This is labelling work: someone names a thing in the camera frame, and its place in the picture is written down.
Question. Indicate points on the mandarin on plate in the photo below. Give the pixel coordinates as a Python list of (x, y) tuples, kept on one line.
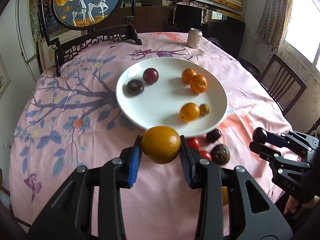
[(198, 84), (187, 74)]

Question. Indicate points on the dark cherry with stem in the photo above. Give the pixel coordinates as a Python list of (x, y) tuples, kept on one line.
[(259, 135)]

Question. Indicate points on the dark wooden chair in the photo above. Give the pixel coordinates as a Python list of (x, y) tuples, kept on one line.
[(282, 82)]

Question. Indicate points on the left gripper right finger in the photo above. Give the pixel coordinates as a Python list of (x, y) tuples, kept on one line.
[(250, 214)]

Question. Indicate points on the black round stool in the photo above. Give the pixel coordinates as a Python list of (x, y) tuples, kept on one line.
[(250, 68)]

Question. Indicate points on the rear mandarin on plate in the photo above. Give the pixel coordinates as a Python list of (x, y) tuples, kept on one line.
[(187, 74)]

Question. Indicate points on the small dark water chestnut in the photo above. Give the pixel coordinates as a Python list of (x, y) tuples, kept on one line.
[(135, 87)]

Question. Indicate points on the large white plate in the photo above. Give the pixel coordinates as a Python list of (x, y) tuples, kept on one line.
[(159, 104)]

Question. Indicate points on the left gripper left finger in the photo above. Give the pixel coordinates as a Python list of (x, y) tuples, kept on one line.
[(88, 204)]

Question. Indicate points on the person's right hand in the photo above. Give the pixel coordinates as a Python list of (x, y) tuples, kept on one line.
[(292, 204)]

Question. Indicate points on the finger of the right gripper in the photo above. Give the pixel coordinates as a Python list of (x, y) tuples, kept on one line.
[(294, 141), (270, 154)]

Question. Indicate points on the front mandarin on plate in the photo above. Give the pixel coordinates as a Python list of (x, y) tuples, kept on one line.
[(198, 84)]

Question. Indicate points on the white beverage can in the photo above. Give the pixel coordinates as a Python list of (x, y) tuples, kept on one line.
[(194, 38)]

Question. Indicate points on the yellow orange round fruit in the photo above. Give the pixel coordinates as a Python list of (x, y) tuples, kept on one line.
[(224, 195)]

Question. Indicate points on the pink patterned tablecloth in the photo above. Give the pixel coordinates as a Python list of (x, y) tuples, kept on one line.
[(74, 120)]

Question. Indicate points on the red cherry tomato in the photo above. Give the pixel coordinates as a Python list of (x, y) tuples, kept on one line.
[(193, 143), (206, 155)]

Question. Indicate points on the dark red plum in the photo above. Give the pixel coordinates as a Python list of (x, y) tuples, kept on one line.
[(150, 76)]

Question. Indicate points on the round deer picture stand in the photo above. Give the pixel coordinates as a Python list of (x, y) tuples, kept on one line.
[(85, 15)]

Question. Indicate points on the large orange fruit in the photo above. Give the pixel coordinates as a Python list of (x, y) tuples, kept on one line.
[(161, 144)]

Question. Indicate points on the yellow orange loquat fruit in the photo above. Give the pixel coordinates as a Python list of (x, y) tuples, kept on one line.
[(189, 112)]

